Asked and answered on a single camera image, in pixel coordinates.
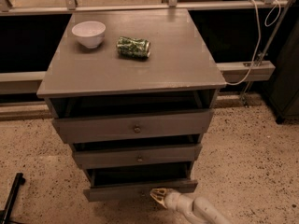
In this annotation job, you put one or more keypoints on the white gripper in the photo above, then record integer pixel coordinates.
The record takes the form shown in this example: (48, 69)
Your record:
(172, 200)

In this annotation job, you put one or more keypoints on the grey bottom drawer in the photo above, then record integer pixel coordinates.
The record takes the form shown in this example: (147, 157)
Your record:
(132, 182)

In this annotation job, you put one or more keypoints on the grey drawer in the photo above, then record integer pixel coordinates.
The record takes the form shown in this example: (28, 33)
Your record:
(110, 128)
(133, 156)
(132, 182)

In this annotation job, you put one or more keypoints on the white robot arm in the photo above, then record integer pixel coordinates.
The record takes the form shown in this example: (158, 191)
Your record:
(196, 210)

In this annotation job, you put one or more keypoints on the grey middle drawer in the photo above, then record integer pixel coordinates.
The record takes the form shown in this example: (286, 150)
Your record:
(133, 156)

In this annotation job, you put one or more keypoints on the grey top drawer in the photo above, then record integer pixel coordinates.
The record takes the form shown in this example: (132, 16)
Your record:
(110, 128)

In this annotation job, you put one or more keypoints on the grey wooden drawer cabinet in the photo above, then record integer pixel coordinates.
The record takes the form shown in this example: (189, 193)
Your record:
(179, 75)

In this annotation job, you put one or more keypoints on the diagonal metal strut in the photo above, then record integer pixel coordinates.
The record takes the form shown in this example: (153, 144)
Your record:
(283, 7)

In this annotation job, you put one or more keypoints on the crushed green soda can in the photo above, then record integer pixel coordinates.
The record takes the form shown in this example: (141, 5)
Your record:
(133, 47)

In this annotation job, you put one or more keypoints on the black metal bar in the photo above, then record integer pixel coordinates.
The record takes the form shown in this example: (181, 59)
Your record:
(6, 212)

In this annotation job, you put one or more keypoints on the dark cabinet at right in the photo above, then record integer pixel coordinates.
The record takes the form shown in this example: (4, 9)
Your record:
(281, 91)

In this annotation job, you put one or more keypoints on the white ceramic bowl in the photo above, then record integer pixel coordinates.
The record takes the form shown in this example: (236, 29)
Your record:
(89, 34)

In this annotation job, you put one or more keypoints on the grey metal frame rail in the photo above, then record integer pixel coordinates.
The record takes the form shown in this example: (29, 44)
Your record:
(29, 82)

